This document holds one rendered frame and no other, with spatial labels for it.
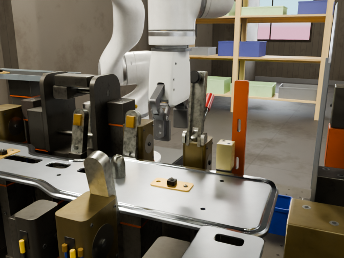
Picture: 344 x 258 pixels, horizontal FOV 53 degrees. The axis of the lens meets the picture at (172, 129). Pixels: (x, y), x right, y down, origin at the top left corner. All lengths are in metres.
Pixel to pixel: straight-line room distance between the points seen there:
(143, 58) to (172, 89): 0.66
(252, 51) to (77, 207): 5.36
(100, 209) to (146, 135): 0.41
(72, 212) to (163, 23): 0.34
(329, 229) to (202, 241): 0.18
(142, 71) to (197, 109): 0.48
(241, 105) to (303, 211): 0.33
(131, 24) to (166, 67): 0.54
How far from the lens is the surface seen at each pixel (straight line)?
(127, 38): 1.16
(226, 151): 0.77
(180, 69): 0.63
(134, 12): 1.11
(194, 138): 0.81
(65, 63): 4.89
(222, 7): 0.65
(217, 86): 6.00
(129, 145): 0.90
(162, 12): 0.61
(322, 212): 0.54
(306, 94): 5.76
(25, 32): 4.17
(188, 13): 0.62
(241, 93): 0.77
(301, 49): 9.86
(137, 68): 1.25
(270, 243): 1.11
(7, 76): 1.30
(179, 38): 0.61
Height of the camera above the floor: 1.30
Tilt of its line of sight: 16 degrees down
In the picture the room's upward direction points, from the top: straight up
